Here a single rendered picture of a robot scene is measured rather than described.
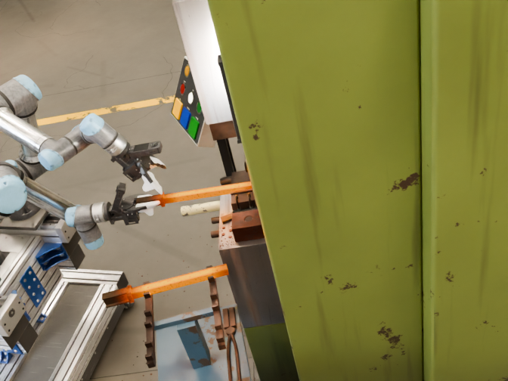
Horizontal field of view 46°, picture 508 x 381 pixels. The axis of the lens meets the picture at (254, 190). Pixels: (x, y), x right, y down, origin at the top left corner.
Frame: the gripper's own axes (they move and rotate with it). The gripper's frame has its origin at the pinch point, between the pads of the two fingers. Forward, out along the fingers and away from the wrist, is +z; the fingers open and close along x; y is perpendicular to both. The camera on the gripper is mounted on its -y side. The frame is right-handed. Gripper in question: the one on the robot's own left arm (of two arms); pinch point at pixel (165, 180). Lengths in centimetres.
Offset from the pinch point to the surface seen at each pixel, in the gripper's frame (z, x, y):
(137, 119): 58, -231, 117
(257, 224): 24.5, 19.0, -21.8
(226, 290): 94, -41, 54
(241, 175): 21.8, -9.7, -17.3
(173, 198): 7.1, 1.4, 3.1
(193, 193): 10.7, 0.9, -3.7
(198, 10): -42, 13, -56
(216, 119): -13.2, 12.7, -36.7
